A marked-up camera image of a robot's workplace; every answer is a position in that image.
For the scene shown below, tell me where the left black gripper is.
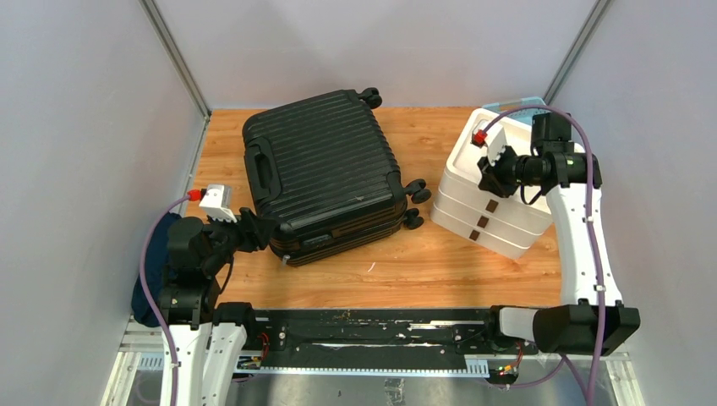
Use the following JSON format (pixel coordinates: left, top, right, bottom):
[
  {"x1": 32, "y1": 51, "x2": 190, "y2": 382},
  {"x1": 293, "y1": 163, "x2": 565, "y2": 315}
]
[{"x1": 202, "y1": 206, "x2": 277, "y2": 274}]

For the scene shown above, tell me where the white three-drawer storage unit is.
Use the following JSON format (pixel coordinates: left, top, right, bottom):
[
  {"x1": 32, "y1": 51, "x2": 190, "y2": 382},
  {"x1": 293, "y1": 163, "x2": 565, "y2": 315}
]
[{"x1": 430, "y1": 107, "x2": 587, "y2": 261}]

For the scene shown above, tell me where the black ribbed hard-shell suitcase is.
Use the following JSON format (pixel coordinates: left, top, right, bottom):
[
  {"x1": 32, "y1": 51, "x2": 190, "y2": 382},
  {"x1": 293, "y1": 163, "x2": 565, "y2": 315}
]
[{"x1": 242, "y1": 87, "x2": 431, "y2": 266}]

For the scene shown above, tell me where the light blue plastic basket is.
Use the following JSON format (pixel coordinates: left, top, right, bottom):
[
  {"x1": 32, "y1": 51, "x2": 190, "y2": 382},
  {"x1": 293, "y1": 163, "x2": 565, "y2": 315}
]
[{"x1": 482, "y1": 96, "x2": 546, "y2": 125}]

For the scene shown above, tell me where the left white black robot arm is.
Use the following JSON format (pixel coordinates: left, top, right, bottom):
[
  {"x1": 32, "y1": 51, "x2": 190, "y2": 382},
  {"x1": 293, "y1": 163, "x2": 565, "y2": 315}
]
[{"x1": 157, "y1": 208, "x2": 277, "y2": 405}]

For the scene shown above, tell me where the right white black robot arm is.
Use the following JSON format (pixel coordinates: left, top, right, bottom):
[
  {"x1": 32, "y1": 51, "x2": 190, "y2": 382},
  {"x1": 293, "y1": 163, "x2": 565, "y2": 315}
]
[{"x1": 471, "y1": 107, "x2": 641, "y2": 357}]

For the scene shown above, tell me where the dark blue cloth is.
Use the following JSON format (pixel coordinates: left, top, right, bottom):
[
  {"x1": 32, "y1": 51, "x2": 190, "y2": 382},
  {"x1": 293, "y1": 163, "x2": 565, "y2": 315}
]
[{"x1": 130, "y1": 212, "x2": 181, "y2": 327}]

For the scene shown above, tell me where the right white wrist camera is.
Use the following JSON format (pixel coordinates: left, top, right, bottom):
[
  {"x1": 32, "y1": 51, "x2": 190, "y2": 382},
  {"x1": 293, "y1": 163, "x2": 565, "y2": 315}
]
[{"x1": 471, "y1": 121, "x2": 509, "y2": 166}]

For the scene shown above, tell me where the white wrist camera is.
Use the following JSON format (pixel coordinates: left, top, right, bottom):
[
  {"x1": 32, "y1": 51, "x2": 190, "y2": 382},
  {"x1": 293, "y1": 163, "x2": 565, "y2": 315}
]
[
  {"x1": 200, "y1": 184, "x2": 237, "y2": 223},
  {"x1": 471, "y1": 121, "x2": 509, "y2": 166}
]

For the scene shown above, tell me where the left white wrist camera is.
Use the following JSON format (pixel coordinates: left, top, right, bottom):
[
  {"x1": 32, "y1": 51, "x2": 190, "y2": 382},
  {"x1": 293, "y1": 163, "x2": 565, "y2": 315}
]
[{"x1": 200, "y1": 184, "x2": 237, "y2": 223}]

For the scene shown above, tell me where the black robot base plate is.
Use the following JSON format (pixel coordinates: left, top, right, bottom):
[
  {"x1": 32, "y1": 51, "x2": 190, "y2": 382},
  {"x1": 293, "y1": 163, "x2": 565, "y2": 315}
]
[{"x1": 236, "y1": 308, "x2": 538, "y2": 377}]

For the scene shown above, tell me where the right aluminium frame post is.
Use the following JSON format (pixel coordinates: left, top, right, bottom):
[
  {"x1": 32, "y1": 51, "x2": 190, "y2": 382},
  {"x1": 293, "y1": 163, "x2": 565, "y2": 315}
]
[{"x1": 543, "y1": 0, "x2": 613, "y2": 104}]

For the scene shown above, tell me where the aluminium frame post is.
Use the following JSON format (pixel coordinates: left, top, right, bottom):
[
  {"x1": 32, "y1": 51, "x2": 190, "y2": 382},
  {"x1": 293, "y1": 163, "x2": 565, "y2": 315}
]
[
  {"x1": 543, "y1": 0, "x2": 613, "y2": 104},
  {"x1": 139, "y1": 0, "x2": 211, "y2": 123}
]

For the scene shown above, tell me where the left aluminium frame post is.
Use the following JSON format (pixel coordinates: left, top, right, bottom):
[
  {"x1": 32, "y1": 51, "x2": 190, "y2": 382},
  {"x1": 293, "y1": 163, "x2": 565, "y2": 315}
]
[{"x1": 139, "y1": 0, "x2": 211, "y2": 123}]

